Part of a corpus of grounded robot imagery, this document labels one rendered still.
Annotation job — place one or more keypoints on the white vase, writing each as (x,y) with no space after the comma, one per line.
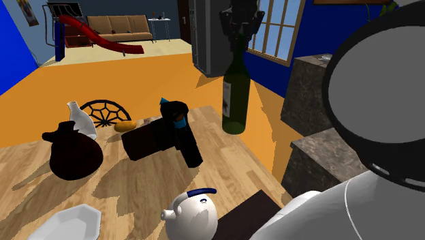
(83,121)

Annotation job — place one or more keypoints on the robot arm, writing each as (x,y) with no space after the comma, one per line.
(375,83)

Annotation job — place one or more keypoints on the yellow bread roll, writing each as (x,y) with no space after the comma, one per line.
(125,126)

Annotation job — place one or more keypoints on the colourful wall picture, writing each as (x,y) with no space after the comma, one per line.
(28,11)

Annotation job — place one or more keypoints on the dark marble counter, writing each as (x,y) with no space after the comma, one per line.
(307,99)

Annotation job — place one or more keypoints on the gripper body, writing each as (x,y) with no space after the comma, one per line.
(244,15)

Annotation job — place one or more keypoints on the white angular plate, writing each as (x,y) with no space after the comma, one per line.
(69,224)

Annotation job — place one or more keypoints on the green wine bottle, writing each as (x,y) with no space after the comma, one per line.
(236,99)

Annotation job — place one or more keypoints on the green plant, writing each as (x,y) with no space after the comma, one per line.
(385,8)

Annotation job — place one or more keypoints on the wooden table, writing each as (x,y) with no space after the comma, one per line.
(132,189)

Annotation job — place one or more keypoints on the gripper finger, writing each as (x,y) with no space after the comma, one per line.
(258,20)
(227,21)

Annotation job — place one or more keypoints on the grey refrigerator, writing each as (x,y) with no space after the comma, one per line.
(209,40)

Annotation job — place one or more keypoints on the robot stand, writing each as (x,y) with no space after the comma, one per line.
(247,216)

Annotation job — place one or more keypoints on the red slide with frame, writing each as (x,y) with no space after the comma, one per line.
(99,38)

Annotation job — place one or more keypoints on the black blocky object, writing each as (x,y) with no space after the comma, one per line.
(144,143)

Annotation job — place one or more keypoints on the small white side table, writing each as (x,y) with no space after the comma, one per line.
(159,20)

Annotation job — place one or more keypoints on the window with wooden frame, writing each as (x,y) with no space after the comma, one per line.
(277,30)

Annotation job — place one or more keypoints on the brown sofa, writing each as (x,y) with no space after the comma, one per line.
(119,28)

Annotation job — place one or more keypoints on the dark brown round jug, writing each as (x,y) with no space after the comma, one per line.
(74,159)

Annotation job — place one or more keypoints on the dark door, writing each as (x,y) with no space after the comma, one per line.
(183,20)

